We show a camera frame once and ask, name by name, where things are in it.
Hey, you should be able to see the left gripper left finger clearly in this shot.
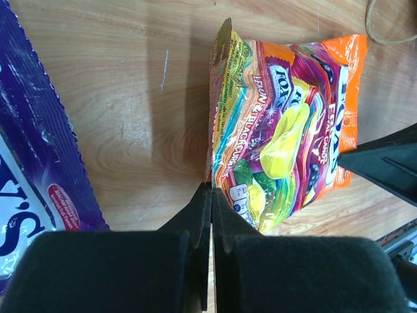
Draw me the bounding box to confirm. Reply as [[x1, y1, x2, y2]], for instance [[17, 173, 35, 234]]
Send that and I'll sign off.
[[1, 183, 212, 312]]

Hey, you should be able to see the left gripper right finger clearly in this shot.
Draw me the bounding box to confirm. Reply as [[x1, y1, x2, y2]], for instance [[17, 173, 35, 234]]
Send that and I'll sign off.
[[212, 188, 409, 312]]

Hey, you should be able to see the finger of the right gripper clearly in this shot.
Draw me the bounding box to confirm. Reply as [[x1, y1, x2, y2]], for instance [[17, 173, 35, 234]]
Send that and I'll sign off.
[[338, 124, 416, 206]]

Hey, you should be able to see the orange Fox's candy bag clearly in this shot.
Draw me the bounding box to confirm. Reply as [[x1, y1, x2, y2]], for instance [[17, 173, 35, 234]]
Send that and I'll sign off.
[[208, 19, 367, 233]]

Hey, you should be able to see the red brown paper bag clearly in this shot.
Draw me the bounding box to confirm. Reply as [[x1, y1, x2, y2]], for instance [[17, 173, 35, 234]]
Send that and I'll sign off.
[[364, 1, 416, 45]]

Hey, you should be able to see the purple Fox's candy bag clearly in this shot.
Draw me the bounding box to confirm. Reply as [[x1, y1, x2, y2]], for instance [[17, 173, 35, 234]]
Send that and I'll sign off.
[[1, 1, 109, 289]]

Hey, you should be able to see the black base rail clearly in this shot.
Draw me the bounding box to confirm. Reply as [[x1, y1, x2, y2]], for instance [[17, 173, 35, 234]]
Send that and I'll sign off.
[[377, 219, 416, 268]]

